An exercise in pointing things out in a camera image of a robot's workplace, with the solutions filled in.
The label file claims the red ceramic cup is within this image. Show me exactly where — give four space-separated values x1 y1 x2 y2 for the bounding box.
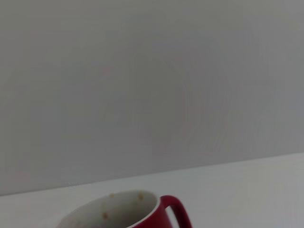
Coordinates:
55 189 193 228

